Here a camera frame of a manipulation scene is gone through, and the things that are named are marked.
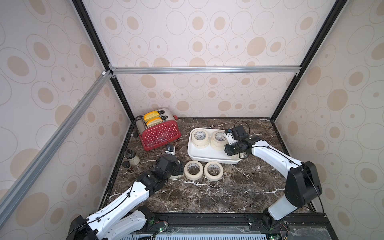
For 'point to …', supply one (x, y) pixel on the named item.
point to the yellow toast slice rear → (150, 115)
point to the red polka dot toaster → (156, 127)
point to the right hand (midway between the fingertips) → (225, 151)
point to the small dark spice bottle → (126, 165)
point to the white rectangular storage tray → (208, 155)
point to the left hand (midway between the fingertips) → (178, 161)
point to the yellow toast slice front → (154, 120)
